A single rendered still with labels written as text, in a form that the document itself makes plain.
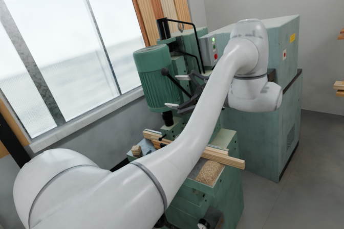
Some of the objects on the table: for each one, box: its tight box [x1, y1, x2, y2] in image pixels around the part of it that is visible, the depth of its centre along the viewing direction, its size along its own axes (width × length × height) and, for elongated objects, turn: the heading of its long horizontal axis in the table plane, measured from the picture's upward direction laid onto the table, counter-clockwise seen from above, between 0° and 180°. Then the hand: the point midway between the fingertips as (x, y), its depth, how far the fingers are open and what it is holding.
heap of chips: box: [195, 160, 224, 186], centre depth 94 cm, size 9×14×4 cm, turn 169°
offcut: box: [131, 145, 141, 155], centre depth 120 cm, size 4×5×4 cm
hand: (173, 91), depth 84 cm, fingers open, 13 cm apart
